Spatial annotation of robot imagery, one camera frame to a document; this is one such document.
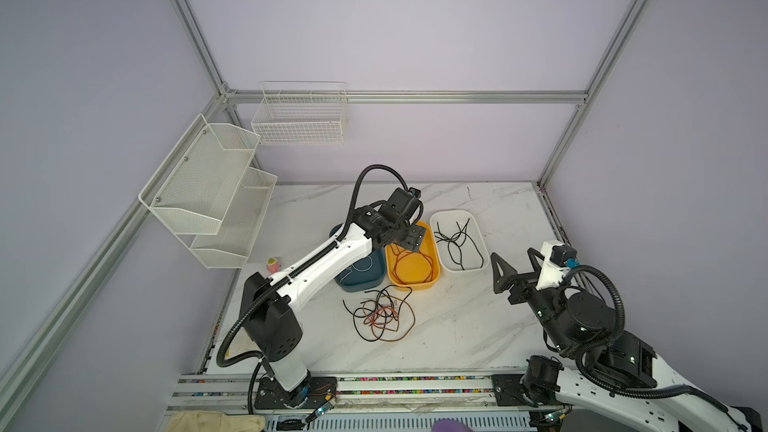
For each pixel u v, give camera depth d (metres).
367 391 0.75
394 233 0.56
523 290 0.53
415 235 0.71
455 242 1.02
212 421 0.69
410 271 0.96
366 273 0.95
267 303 0.42
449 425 0.70
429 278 0.93
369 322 0.84
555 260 0.50
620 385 0.44
